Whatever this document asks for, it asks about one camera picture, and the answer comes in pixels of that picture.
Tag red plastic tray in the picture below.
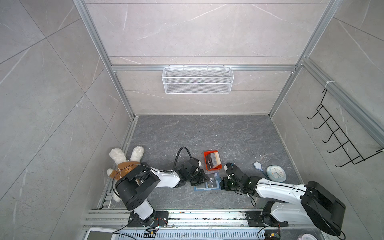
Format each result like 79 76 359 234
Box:
204 151 222 171

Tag white tablet device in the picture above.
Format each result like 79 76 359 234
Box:
84 227 119 240

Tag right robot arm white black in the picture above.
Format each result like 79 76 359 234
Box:
220 163 346 240

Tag white plush bunny toy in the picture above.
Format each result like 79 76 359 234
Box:
106 146 145 203

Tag aluminium frame rails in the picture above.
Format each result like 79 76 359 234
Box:
74 1 384 146

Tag round mint alarm clock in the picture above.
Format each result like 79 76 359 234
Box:
266 165 287 183

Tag white wire mesh basket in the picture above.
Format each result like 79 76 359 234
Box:
162 66 235 95

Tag blue leather card holder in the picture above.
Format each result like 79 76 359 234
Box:
194 173 221 191

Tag blue toy figure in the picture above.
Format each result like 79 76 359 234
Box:
254 162 263 172

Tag black wire hook rack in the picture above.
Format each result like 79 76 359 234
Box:
307 89 384 168

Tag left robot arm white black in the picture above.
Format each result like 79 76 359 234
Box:
108 158 209 223

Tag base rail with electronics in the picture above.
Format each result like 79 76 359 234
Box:
81 209 333 240

